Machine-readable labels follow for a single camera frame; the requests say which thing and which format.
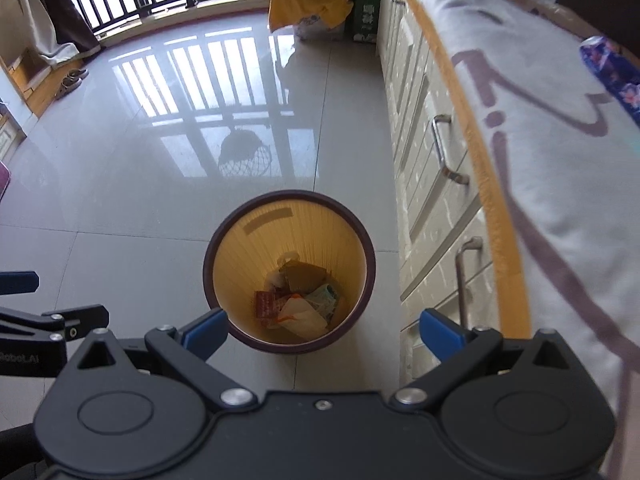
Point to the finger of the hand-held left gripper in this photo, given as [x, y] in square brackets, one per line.
[75, 317]
[17, 282]

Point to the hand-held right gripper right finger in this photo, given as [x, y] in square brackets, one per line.
[440, 332]

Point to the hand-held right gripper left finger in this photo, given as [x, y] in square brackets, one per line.
[205, 332]

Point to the red snack packet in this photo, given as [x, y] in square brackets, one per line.
[266, 305]

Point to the brown cardboard piece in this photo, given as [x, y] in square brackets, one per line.
[302, 276]

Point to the yellow bin with brown rim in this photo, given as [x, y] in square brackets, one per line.
[300, 230]

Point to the blue floral plastic wrapper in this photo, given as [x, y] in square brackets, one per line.
[615, 75]

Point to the white crumpled plastic wrapper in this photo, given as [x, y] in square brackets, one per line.
[300, 317]

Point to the cream patterned cabinet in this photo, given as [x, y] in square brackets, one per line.
[425, 220]

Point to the crumpled white barcode packet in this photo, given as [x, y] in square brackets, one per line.
[325, 300]

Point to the white printed tablecloth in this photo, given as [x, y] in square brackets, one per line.
[550, 185]

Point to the pair of shoes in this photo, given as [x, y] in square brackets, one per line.
[70, 82]

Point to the white curtain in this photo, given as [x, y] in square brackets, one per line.
[45, 45]

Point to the brown curtain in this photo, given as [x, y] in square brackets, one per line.
[60, 5]

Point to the white printed sack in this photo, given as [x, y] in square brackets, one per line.
[320, 27]

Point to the green cardboard box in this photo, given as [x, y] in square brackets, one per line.
[367, 0]

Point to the yellow cloth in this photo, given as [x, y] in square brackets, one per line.
[310, 2]

